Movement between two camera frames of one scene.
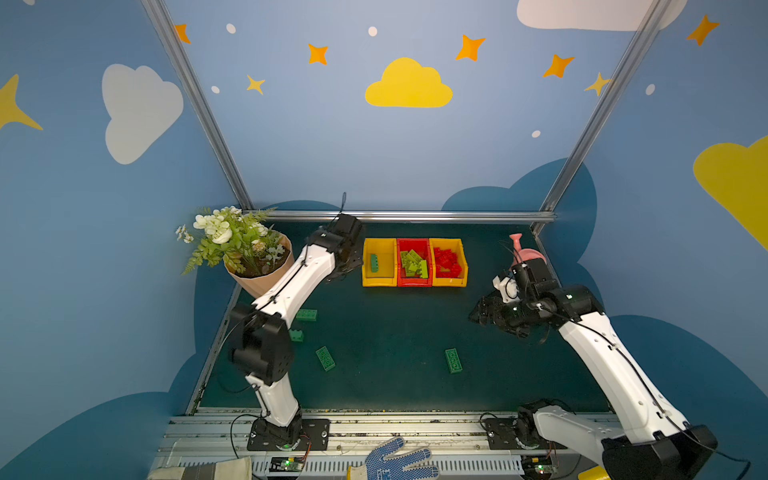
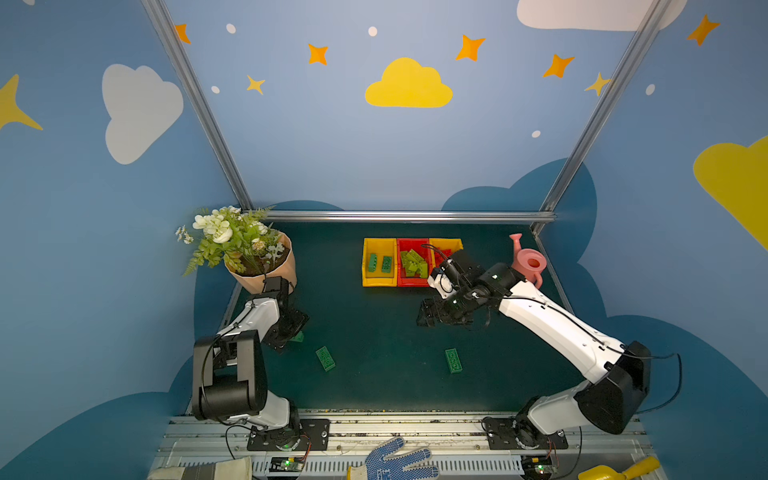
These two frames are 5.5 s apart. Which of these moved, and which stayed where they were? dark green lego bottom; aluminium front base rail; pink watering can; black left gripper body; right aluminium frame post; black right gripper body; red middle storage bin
Moved: black left gripper body; black right gripper body
Stayed: pink watering can; dark green lego bottom; right aluminium frame post; aluminium front base rail; red middle storage bin
